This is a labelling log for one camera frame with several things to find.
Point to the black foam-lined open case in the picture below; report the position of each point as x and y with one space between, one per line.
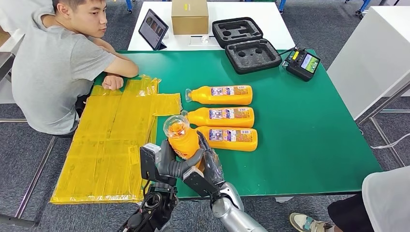
251 56

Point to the metal floor frame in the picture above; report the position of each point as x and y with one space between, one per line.
35 177

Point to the white table foot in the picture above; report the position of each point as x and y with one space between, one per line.
284 199

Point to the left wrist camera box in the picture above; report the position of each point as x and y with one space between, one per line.
149 160

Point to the brown cardboard box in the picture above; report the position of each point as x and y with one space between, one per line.
189 17

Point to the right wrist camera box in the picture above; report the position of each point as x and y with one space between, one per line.
198 182

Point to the small white table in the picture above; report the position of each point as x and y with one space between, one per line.
240 11

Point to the metal table leg frame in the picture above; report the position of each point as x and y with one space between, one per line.
386 142

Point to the person's left hand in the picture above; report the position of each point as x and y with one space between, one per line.
112 83

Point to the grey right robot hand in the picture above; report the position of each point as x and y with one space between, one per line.
213 166

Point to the large white table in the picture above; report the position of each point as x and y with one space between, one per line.
368 57

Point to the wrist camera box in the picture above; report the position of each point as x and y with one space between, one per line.
149 160
198 182

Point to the yellow plastic sheet mat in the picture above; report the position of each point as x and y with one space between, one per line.
99 153

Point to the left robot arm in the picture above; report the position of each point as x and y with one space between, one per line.
153 208

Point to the small white plastic piece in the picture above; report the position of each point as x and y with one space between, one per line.
204 39

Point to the blue metal cart frame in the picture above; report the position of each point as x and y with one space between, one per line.
282 5
129 5

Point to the black tablet on stand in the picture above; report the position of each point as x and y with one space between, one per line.
153 28

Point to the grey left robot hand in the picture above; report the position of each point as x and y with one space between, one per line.
169 166

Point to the orange detergent bottle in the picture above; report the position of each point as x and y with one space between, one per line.
201 96
234 144
184 144
201 120

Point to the black remote controller with screen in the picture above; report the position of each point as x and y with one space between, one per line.
302 65

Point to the person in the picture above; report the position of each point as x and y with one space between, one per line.
54 73
390 201
22 12

